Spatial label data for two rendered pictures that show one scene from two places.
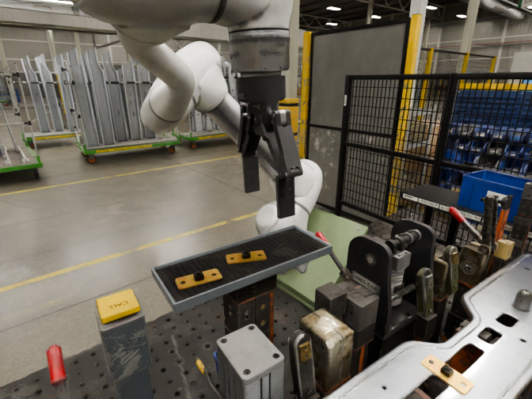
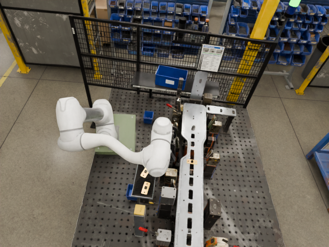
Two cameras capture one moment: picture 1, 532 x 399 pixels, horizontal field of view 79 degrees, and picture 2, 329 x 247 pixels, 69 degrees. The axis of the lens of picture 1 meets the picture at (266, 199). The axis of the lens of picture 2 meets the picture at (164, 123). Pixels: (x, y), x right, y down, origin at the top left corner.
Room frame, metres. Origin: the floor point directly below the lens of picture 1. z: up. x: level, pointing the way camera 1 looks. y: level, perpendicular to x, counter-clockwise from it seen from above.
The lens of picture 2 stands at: (0.08, 0.64, 2.62)
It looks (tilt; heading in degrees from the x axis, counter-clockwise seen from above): 49 degrees down; 305
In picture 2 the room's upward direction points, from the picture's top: 7 degrees clockwise
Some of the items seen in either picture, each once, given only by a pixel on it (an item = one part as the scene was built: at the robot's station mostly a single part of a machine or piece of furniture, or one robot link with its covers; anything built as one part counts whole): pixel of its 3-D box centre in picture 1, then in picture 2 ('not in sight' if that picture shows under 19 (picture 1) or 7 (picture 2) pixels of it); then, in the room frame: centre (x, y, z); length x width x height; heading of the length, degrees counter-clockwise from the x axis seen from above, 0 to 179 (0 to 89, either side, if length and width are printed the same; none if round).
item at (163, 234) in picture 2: not in sight; (161, 242); (0.26, 0.24, 0.88); 0.11 x 0.10 x 0.36; 34
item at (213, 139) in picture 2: not in sight; (208, 147); (0.47, -0.66, 0.84); 0.11 x 0.08 x 0.29; 34
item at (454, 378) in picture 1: (446, 371); (192, 161); (0.46, -0.34, 1.01); 0.08 x 0.04 x 0.01; 34
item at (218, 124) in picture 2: not in sight; (212, 135); (0.51, -0.79, 0.87); 0.12 x 0.09 x 0.35; 34
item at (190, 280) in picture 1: (199, 276); (145, 187); (0.53, 0.13, 1.17); 0.08 x 0.04 x 0.01; 116
